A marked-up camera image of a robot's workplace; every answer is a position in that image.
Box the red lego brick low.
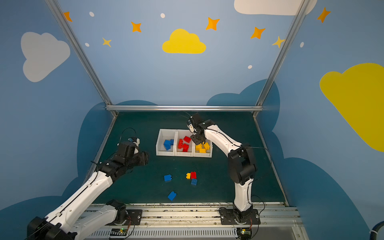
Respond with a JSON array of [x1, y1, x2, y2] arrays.
[[183, 144, 189, 152]]

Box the long red lego brick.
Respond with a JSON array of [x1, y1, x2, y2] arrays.
[[178, 139, 184, 149]]

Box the blue lego brick top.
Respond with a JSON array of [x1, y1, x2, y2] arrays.
[[164, 140, 172, 151]]

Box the small blue lego brick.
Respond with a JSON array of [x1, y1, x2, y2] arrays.
[[191, 179, 198, 186]]

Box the blue lego brick bottom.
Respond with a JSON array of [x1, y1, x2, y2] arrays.
[[168, 191, 177, 201]]

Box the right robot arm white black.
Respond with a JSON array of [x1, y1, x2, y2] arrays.
[[188, 117, 257, 222]]

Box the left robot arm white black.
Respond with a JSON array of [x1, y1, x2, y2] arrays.
[[27, 151, 149, 240]]

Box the right white plastic bin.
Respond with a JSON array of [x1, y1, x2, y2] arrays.
[[192, 139, 213, 158]]

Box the white plastic bin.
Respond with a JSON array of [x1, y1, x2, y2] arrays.
[[192, 139, 213, 158], [174, 130, 195, 157], [156, 129, 178, 156]]

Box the middle white plastic bin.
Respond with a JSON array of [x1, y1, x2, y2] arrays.
[[174, 130, 195, 157]]

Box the left white plastic bin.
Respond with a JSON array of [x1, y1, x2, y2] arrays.
[[156, 129, 178, 156]]

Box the left circuit board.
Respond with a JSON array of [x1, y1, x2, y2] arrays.
[[109, 228, 129, 239]]

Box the circuit board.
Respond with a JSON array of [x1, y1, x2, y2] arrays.
[[109, 228, 129, 239], [236, 228, 252, 240]]

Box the right circuit board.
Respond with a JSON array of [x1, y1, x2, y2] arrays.
[[236, 228, 252, 240]]

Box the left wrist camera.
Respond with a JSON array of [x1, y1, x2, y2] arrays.
[[117, 137, 140, 158]]

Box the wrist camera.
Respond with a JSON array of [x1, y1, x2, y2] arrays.
[[187, 113, 203, 133], [117, 137, 140, 158]]

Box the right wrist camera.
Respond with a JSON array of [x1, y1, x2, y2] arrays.
[[187, 113, 203, 133]]

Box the aluminium frame back bar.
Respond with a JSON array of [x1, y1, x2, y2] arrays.
[[106, 105, 263, 112]]

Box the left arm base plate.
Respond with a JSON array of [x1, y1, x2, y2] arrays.
[[108, 209, 143, 226]]

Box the aluminium mounting rail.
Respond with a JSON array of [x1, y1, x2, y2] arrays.
[[76, 203, 309, 240]]

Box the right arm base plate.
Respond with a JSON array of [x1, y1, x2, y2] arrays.
[[218, 208, 261, 225]]

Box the aluminium frame right post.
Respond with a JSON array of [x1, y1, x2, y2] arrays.
[[253, 0, 311, 120]]

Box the aluminium frame post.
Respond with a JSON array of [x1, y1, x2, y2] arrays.
[[45, 0, 113, 106], [253, 0, 311, 120]]

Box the aluminium frame left post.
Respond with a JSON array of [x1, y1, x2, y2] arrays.
[[45, 0, 113, 106]]

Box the grey corrugated hose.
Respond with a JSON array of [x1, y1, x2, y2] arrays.
[[369, 220, 384, 240]]

